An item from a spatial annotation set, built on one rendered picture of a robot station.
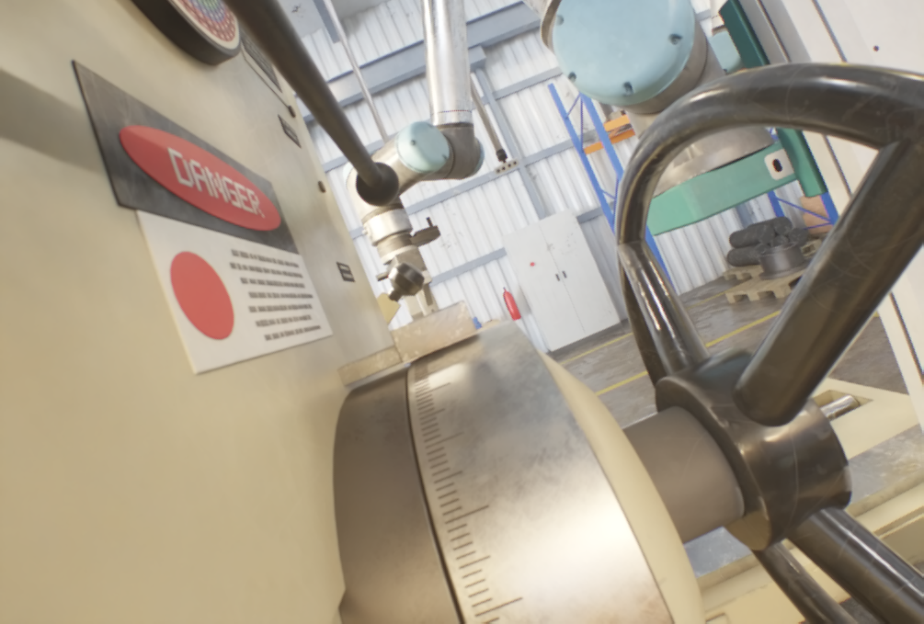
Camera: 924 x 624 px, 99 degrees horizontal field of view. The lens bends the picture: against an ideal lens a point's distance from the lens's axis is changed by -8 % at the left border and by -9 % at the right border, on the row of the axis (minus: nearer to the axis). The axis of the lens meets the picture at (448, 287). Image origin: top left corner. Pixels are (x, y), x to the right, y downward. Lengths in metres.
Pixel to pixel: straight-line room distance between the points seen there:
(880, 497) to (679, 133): 1.11
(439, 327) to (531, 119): 8.17
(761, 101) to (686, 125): 0.05
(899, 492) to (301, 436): 1.25
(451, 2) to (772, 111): 0.80
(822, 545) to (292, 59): 0.31
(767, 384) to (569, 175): 7.95
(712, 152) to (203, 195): 0.64
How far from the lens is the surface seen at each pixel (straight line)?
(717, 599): 1.13
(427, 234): 0.86
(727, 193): 0.71
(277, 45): 0.18
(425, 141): 0.79
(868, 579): 0.28
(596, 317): 7.35
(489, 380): 0.19
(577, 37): 0.59
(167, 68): 0.23
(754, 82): 0.22
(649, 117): 0.75
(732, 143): 0.72
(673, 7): 0.57
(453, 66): 0.92
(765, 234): 7.93
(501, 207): 7.80
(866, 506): 1.28
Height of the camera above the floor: 1.44
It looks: 2 degrees up
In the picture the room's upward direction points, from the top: 23 degrees counter-clockwise
